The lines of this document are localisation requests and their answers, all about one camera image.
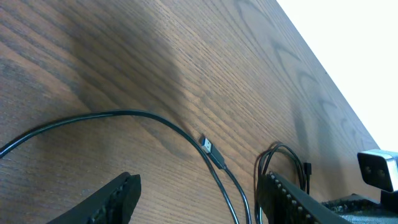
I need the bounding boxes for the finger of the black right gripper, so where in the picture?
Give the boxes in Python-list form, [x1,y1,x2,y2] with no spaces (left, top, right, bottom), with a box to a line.
[321,194,382,215]

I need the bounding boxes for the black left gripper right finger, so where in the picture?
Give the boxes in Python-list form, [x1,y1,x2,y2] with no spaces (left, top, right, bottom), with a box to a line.
[257,172,349,224]

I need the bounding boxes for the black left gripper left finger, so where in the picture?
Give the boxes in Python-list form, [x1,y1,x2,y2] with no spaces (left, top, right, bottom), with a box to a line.
[50,172,141,224]

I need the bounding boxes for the black USB cable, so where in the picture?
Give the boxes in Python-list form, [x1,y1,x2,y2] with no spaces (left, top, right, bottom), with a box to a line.
[0,108,252,224]
[253,142,313,224]

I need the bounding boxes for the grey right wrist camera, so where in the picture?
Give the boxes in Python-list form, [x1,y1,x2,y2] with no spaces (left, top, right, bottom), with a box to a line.
[357,149,397,193]

